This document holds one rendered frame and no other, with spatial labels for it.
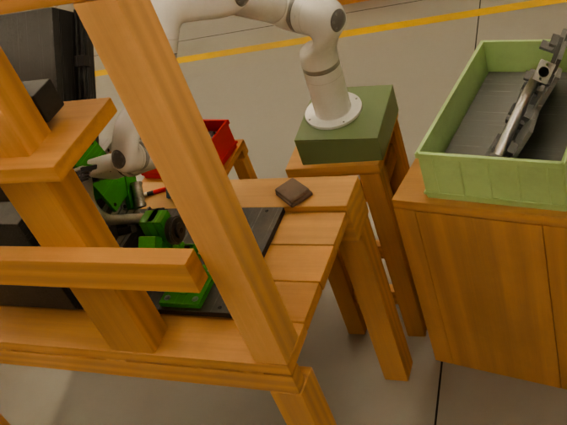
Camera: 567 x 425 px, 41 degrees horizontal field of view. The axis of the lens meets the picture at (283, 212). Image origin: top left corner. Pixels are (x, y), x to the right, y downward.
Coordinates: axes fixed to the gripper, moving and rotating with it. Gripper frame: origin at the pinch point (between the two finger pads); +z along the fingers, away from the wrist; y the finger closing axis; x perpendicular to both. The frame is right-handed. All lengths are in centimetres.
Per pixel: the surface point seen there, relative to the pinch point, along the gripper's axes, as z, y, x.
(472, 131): -79, -86, -2
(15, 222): 9.1, 18.1, 11.8
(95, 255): -27.9, 23.9, 27.5
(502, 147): -94, -64, 9
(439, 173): -74, -65, 12
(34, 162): -33, 42, 9
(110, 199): 2.9, -9.9, 5.4
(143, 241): -21.3, 2.4, 22.6
